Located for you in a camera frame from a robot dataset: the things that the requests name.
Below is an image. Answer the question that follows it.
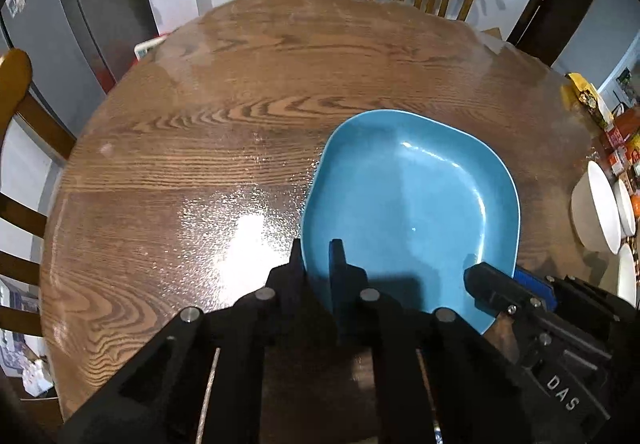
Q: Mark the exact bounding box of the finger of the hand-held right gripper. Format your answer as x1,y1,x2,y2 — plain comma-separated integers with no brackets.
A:
464,262,613,367
515,267,640,325

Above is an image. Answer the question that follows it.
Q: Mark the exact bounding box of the grey refrigerator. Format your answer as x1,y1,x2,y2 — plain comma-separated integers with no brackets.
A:
0,0,162,104

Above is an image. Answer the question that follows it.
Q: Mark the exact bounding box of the blue plate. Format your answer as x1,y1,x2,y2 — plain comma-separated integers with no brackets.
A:
301,110,522,336

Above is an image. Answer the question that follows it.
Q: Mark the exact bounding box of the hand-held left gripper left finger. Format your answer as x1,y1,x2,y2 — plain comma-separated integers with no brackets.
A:
60,238,337,444

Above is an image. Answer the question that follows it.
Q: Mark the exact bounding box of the medium white bowl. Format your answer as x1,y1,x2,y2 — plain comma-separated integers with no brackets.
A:
614,178,637,237

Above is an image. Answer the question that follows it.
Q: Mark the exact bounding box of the white floor scale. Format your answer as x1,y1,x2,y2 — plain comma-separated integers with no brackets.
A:
134,36,168,60

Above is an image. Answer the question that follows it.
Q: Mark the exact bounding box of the pile of floor clutter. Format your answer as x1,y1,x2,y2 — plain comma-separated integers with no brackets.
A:
0,274,57,397

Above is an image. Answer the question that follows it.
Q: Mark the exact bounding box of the large white bowl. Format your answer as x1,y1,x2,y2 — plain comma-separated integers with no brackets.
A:
571,161,622,253

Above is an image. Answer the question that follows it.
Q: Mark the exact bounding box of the red sauce bottle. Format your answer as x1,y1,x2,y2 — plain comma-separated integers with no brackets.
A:
616,108,640,135

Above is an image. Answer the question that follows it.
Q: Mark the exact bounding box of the yellow snack packet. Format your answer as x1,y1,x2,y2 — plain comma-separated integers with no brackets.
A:
561,72,615,129

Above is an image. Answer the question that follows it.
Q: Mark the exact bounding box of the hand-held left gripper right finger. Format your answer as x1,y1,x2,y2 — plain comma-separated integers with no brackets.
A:
328,239,566,444

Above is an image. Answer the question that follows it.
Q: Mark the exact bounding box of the red label jar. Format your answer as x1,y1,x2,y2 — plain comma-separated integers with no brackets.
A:
601,124,627,151

